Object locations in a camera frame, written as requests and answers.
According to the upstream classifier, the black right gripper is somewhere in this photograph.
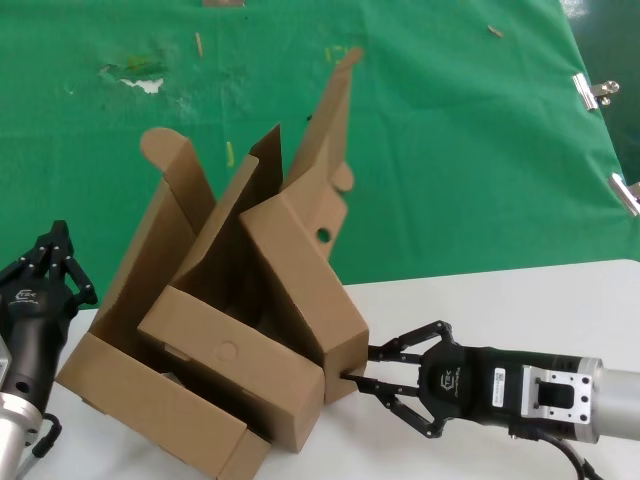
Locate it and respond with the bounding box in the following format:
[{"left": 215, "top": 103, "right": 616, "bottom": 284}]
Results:
[{"left": 341, "top": 319, "right": 527, "bottom": 441}]

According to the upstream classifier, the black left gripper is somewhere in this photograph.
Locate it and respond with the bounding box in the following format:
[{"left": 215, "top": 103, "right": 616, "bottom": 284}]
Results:
[{"left": 0, "top": 221, "right": 100, "bottom": 409}]

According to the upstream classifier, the brown cardboard box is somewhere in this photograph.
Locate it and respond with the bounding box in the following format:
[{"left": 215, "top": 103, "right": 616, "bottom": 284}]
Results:
[
  {"left": 238, "top": 46, "right": 370, "bottom": 407},
  {"left": 54, "top": 126, "right": 274, "bottom": 480},
  {"left": 136, "top": 123, "right": 327, "bottom": 454}
]

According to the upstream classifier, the green table cloth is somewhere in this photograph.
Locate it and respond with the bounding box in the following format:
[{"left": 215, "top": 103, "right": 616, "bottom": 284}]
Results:
[{"left": 0, "top": 0, "right": 640, "bottom": 321}]

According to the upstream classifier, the silver camera mount bracket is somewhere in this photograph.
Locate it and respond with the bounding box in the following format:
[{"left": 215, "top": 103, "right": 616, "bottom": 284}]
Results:
[{"left": 519, "top": 356, "right": 604, "bottom": 446}]

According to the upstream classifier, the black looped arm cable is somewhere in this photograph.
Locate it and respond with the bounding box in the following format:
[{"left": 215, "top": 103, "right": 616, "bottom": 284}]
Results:
[{"left": 18, "top": 411, "right": 64, "bottom": 480}]

